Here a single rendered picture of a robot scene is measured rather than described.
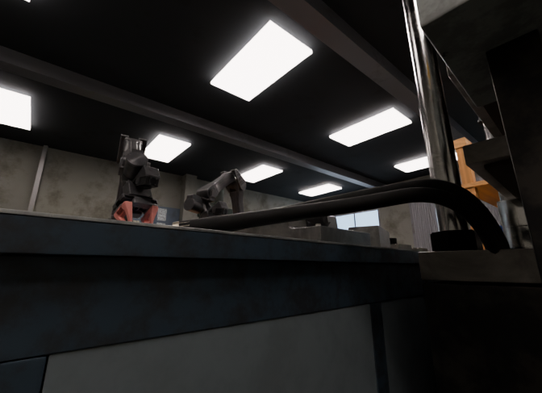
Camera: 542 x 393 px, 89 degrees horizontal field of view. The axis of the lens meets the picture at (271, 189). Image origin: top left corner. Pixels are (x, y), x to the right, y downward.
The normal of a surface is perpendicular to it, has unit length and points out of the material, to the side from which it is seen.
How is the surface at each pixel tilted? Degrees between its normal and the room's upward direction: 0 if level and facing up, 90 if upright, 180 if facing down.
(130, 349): 90
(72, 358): 90
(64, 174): 90
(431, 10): 90
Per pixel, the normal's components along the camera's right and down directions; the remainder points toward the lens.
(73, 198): 0.64, -0.21
